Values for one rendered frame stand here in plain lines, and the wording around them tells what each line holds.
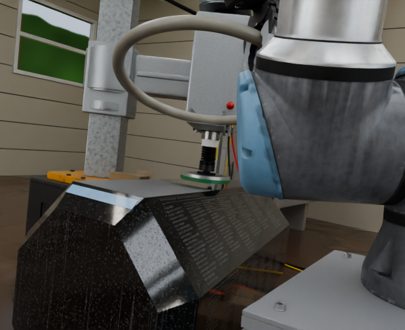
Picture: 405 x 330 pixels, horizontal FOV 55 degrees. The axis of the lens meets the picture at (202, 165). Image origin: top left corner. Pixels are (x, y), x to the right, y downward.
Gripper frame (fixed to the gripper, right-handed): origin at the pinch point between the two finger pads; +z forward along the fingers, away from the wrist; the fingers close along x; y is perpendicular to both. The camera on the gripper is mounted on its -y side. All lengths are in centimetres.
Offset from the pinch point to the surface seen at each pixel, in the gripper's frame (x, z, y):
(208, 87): 67, -33, 22
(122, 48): 21.4, -4.3, -23.5
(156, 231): 54, 31, 5
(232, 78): 61, -37, 30
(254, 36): -1.1, -4.7, -1.7
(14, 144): 716, -178, -42
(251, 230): 77, 19, 56
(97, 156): 163, -23, 4
